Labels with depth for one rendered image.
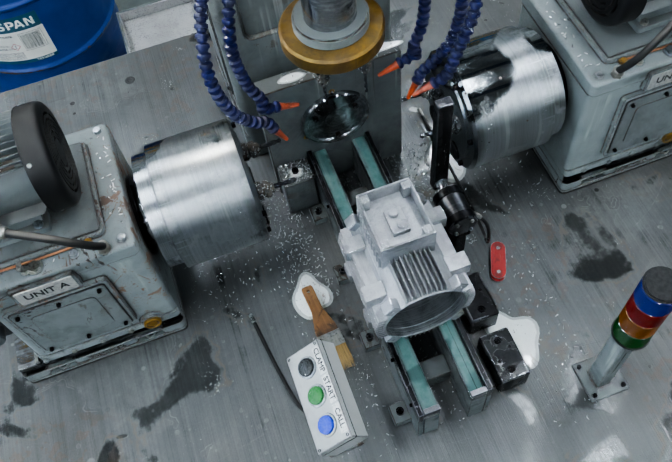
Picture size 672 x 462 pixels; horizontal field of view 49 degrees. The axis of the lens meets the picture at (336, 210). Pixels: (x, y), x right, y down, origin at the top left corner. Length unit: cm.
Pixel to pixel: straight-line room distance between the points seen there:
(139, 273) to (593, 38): 95
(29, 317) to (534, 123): 99
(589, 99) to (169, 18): 171
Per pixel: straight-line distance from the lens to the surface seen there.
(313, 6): 120
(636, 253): 168
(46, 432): 163
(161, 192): 134
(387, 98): 157
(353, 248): 131
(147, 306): 150
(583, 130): 155
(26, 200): 128
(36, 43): 284
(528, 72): 145
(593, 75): 146
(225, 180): 133
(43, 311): 141
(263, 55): 154
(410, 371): 138
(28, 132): 123
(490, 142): 144
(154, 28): 276
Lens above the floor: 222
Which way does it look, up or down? 58 degrees down
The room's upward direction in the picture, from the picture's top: 9 degrees counter-clockwise
